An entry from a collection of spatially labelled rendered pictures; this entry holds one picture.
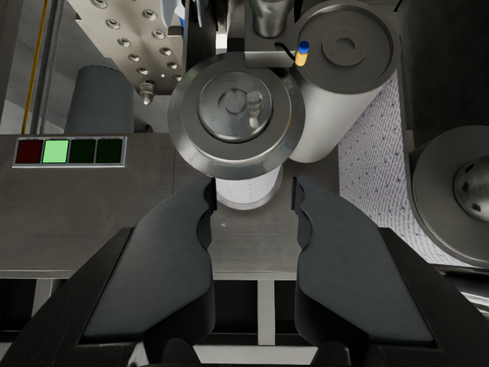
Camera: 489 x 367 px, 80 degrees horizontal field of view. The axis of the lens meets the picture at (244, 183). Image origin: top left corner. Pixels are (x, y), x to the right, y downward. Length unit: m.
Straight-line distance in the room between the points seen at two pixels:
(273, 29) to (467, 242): 0.28
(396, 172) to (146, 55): 0.49
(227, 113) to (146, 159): 0.40
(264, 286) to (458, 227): 0.38
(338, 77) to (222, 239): 0.40
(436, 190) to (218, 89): 0.24
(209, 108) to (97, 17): 0.33
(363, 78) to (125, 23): 0.40
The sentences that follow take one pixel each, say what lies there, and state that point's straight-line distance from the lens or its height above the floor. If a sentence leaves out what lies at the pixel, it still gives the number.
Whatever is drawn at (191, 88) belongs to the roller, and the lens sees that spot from 0.33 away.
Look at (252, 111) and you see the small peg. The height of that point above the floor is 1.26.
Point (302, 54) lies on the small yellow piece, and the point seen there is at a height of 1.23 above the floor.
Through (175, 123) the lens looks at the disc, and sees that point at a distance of 0.33.
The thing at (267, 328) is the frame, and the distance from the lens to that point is 0.64.
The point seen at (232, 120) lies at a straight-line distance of 0.30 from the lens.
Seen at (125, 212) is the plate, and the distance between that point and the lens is 0.68.
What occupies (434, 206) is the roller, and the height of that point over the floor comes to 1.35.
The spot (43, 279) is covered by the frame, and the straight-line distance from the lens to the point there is 0.76.
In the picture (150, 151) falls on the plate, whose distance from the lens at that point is 0.69.
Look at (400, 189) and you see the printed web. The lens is 0.35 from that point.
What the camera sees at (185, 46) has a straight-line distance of 0.38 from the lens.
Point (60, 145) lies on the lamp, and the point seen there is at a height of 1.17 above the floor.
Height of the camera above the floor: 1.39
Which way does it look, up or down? 12 degrees down
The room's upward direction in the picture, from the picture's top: 180 degrees counter-clockwise
